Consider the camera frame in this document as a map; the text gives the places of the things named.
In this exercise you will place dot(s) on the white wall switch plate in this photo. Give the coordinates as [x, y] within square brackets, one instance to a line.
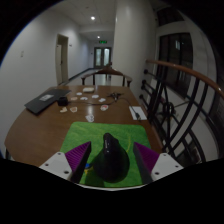
[22, 53]

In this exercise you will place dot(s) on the white paper card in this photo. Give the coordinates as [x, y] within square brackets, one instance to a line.
[138, 113]

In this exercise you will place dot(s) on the glass double door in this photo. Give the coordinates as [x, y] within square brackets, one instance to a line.
[102, 57]

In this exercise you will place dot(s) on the white oval sticker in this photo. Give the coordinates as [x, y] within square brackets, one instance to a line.
[90, 118]

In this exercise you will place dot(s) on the black vertical computer mouse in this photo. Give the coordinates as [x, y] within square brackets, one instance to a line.
[110, 163]

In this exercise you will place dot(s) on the small white sticker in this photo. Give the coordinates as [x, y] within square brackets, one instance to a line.
[102, 99]
[95, 96]
[79, 94]
[84, 98]

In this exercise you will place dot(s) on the dark bunch of keys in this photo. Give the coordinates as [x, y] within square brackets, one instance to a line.
[115, 96]

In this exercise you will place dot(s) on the white hallway side door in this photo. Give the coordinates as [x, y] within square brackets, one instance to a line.
[61, 60]

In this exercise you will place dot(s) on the small tan sticker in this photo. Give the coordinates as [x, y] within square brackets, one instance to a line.
[74, 98]

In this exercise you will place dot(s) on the tan cartoon sticker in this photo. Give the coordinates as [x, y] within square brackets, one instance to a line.
[63, 109]
[73, 109]

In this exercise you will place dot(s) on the green exit sign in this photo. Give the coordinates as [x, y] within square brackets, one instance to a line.
[103, 42]

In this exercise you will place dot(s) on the green grass-print mouse pad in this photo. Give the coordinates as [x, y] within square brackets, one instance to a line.
[100, 131]

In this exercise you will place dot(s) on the closed black laptop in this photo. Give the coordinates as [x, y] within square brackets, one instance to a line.
[45, 100]

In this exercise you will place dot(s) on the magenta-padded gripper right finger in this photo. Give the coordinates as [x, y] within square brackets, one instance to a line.
[163, 166]

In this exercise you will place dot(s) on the red and white sticker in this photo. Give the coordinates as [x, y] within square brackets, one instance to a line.
[104, 107]

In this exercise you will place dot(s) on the small black charger box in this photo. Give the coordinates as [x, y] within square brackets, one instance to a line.
[62, 101]

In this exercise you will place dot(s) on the small white notepad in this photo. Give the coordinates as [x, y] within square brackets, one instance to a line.
[88, 89]

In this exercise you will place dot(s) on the brown wooden armchair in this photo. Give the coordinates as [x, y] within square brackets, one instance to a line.
[106, 71]

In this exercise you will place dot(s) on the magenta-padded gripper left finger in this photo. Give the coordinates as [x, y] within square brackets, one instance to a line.
[58, 165]

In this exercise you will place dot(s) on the black railing with wooden handrail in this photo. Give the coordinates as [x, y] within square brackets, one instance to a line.
[186, 100]

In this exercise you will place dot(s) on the dark framed window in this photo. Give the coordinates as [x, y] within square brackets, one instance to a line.
[175, 63]

